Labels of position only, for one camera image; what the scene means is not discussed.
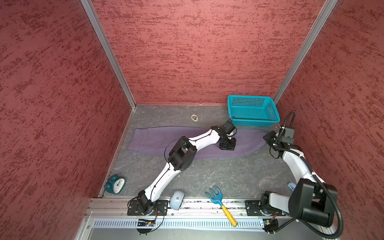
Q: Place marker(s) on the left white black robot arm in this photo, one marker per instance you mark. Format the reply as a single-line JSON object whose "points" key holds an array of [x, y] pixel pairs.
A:
{"points": [[180, 158]]}

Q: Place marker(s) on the slotted white cable duct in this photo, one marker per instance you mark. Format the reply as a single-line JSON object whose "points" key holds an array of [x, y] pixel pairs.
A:
{"points": [[192, 224]]}

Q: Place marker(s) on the purple trousers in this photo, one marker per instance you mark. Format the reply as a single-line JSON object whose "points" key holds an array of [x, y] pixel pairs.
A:
{"points": [[156, 141]]}

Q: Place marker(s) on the teal plastic basket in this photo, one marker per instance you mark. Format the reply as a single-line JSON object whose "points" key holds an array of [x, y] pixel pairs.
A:
{"points": [[253, 111]]}

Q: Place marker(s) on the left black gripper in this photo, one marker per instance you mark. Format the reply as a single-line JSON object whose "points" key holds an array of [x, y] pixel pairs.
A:
{"points": [[231, 146]]}

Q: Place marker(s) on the beige rubber band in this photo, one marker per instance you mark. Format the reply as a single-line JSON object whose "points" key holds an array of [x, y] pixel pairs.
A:
{"points": [[194, 118]]}

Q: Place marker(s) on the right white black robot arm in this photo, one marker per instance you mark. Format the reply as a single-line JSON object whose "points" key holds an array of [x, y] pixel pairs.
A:
{"points": [[310, 201]]}

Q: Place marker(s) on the blue toy rake yellow handle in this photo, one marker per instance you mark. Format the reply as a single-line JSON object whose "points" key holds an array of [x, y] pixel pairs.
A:
{"points": [[216, 197]]}

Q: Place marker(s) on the light blue stapler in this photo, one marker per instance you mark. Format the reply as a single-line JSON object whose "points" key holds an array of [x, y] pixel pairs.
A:
{"points": [[291, 186]]}

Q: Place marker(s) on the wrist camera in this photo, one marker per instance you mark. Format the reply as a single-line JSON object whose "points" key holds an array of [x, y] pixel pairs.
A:
{"points": [[288, 133], [229, 127]]}

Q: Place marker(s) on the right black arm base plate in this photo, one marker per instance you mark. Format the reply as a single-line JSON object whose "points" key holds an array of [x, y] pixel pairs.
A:
{"points": [[253, 209]]}

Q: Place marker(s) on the aluminium front rail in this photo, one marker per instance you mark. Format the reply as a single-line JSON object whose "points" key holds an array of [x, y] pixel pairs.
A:
{"points": [[190, 208]]}

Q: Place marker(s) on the grey computer mouse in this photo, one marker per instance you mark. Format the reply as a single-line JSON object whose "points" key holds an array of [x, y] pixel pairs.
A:
{"points": [[177, 199]]}

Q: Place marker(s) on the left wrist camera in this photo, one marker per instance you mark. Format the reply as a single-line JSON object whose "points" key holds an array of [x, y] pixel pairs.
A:
{"points": [[229, 127]]}

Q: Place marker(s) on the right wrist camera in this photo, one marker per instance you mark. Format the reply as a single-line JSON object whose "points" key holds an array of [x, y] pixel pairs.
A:
{"points": [[288, 133]]}

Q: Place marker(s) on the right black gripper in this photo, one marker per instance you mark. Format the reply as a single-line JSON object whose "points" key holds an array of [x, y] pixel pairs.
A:
{"points": [[267, 136]]}

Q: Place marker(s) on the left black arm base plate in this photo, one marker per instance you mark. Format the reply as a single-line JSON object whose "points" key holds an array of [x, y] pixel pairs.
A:
{"points": [[134, 208]]}

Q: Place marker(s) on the teal alarm clock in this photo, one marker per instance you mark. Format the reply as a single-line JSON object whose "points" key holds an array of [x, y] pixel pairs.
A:
{"points": [[115, 184]]}

